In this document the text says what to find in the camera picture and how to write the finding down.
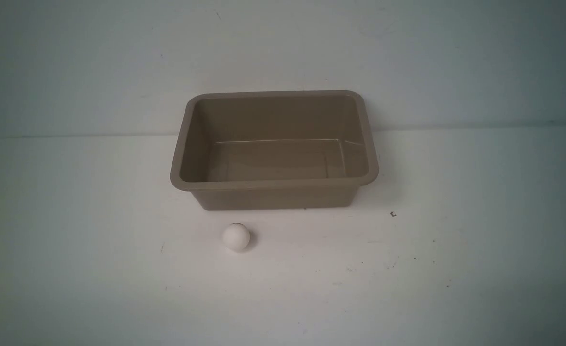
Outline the tan plastic rectangular bin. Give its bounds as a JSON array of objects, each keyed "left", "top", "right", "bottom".
[{"left": 170, "top": 90, "right": 379, "bottom": 211}]

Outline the white table-tennis ball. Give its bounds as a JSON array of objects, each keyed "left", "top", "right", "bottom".
[{"left": 221, "top": 223, "right": 251, "bottom": 252}]

